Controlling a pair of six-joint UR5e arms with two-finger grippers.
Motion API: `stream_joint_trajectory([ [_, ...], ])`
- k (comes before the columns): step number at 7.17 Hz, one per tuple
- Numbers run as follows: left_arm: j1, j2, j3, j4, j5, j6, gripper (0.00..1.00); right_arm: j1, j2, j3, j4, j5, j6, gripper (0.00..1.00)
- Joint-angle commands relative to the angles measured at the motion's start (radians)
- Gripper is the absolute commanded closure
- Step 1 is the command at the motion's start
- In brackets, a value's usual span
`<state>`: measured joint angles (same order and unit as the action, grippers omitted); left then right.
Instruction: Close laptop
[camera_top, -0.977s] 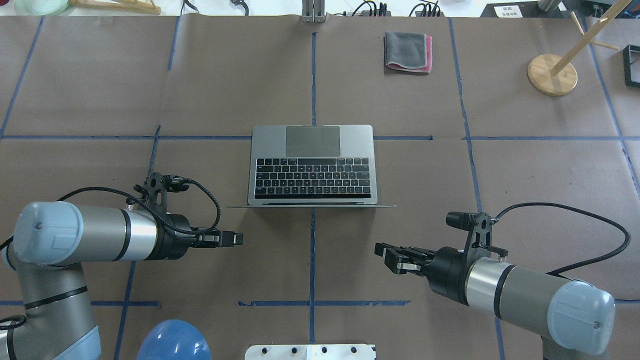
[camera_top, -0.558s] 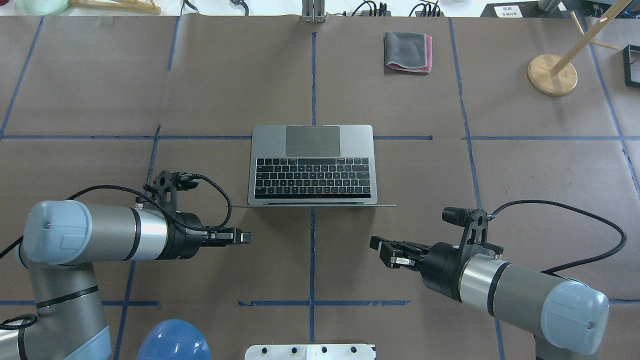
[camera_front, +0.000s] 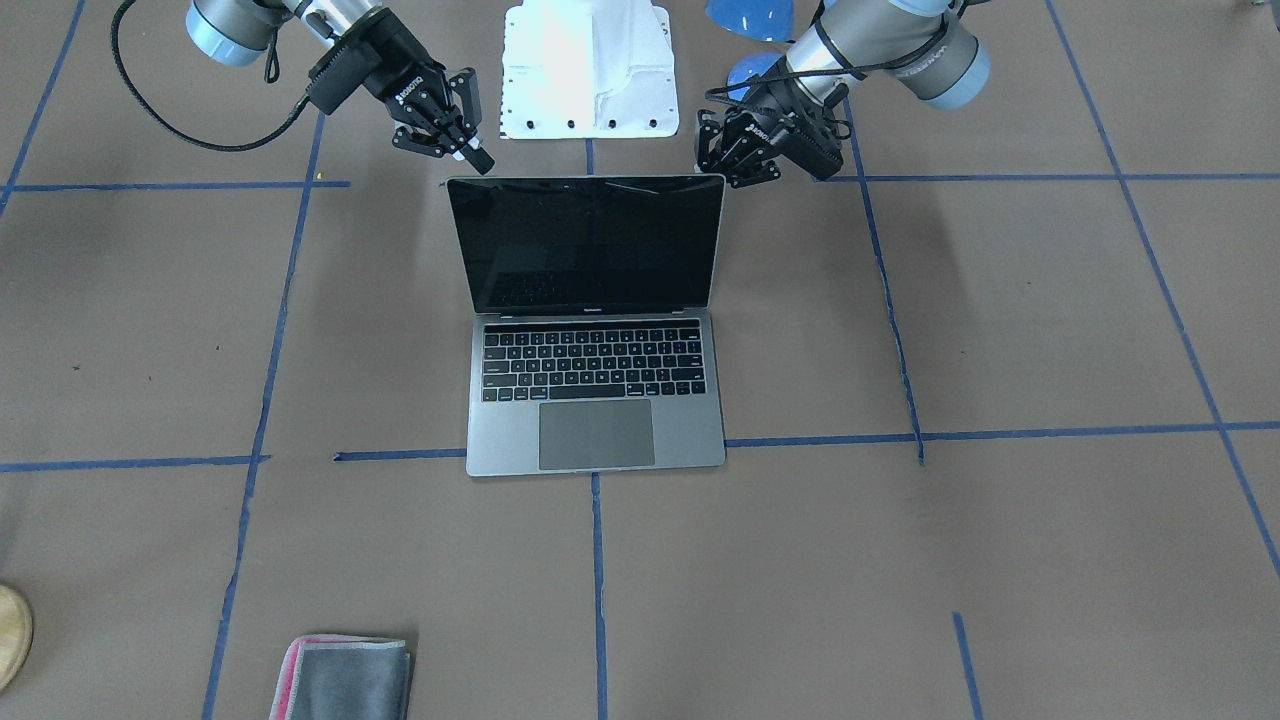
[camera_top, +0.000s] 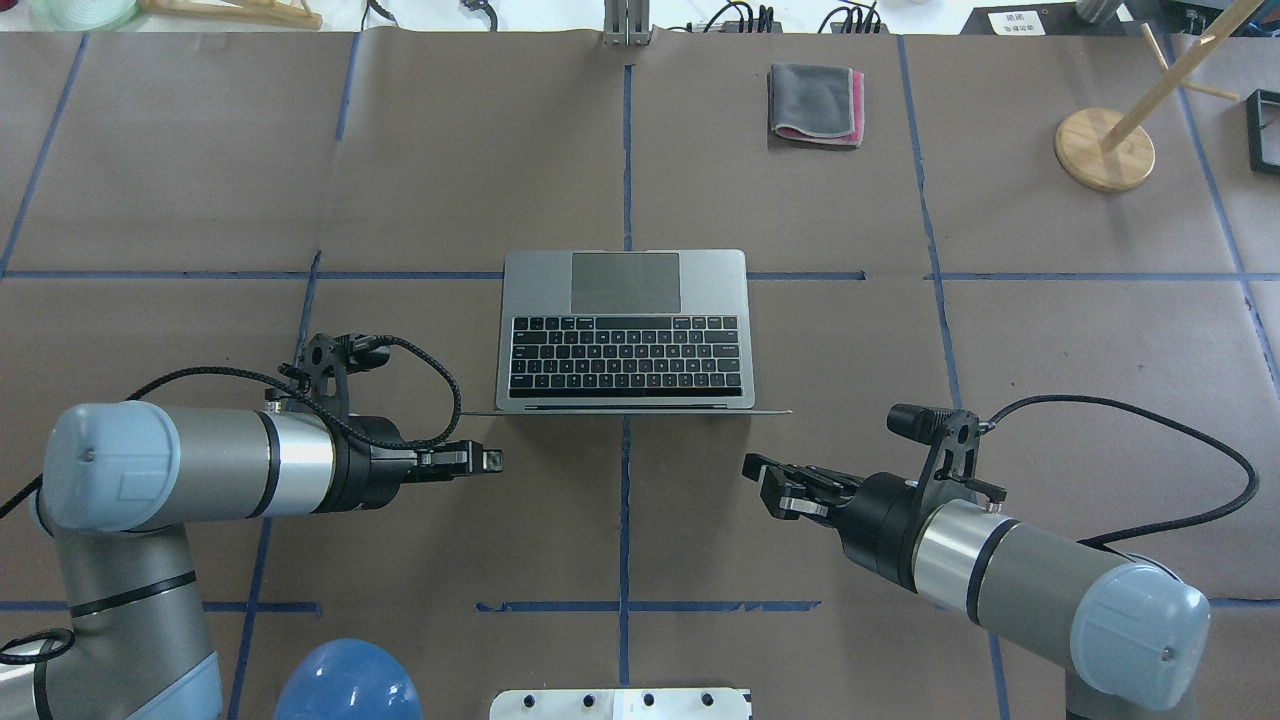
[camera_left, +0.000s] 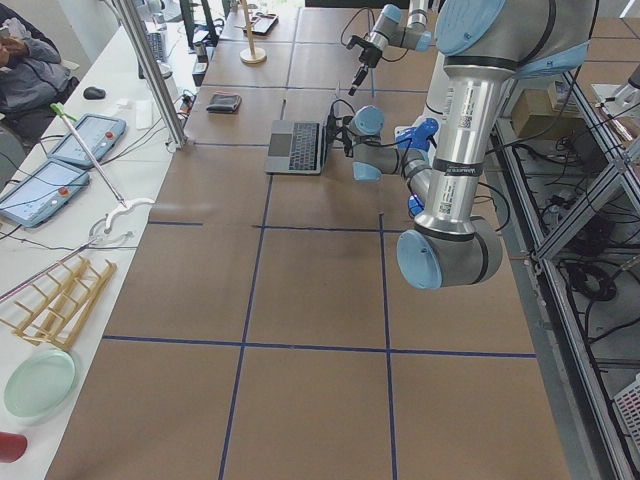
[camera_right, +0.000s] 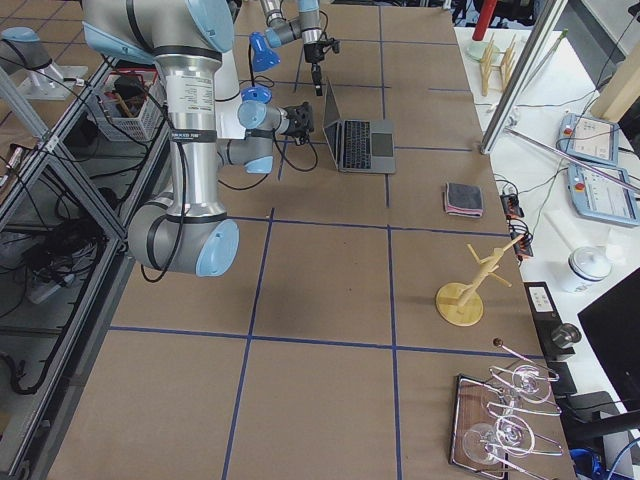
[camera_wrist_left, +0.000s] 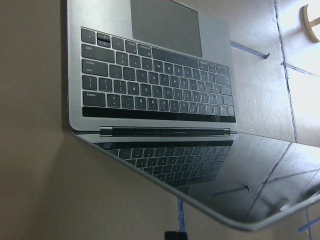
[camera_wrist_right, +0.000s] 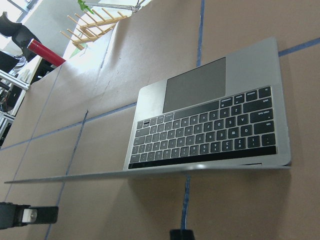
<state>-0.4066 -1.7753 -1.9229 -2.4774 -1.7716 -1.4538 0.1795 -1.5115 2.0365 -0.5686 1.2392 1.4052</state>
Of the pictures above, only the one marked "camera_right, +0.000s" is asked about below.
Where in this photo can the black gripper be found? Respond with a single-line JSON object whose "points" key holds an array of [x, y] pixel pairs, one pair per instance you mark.
{"points": [[298, 119], [311, 53]]}

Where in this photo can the grey laptop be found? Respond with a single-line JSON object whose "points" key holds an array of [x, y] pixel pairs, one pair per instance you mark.
{"points": [[357, 146]]}

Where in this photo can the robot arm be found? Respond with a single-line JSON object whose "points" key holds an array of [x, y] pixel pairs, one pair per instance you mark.
{"points": [[186, 228], [306, 26]]}

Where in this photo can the blue desk lamp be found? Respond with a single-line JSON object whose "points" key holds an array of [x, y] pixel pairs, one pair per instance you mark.
{"points": [[261, 58]]}

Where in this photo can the white plastic basket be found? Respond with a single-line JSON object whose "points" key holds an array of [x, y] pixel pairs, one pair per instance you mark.
{"points": [[121, 128]]}

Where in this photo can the grey pink folded cloth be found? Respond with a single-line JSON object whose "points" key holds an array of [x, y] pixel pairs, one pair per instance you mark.
{"points": [[463, 200]]}

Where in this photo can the wooden dish rack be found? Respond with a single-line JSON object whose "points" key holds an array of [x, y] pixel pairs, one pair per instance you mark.
{"points": [[503, 65]]}

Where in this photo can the wooden mug tree stand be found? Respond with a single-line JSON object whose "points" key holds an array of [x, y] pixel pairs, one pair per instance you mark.
{"points": [[460, 304]]}

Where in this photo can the far teach pendant tablet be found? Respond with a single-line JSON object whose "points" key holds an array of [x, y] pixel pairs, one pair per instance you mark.
{"points": [[589, 139]]}

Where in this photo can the teach pendant tablet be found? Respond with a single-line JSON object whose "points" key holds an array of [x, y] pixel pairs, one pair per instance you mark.
{"points": [[597, 198], [589, 139]]}

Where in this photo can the near teach pendant tablet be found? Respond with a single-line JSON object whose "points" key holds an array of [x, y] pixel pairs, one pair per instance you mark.
{"points": [[597, 198]]}

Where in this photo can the white ceramic jar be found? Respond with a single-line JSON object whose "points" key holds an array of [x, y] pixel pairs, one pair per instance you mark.
{"points": [[586, 266]]}

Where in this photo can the wine glass rack tray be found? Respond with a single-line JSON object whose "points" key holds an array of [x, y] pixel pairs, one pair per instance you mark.
{"points": [[491, 431]]}

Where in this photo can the black monitor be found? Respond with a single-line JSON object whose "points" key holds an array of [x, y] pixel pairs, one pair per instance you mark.
{"points": [[611, 325]]}

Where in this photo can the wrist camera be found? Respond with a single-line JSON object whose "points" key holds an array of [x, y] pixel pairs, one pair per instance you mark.
{"points": [[329, 45]]}

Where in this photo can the aluminium frame post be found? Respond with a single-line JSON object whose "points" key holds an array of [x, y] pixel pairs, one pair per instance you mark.
{"points": [[523, 69]]}

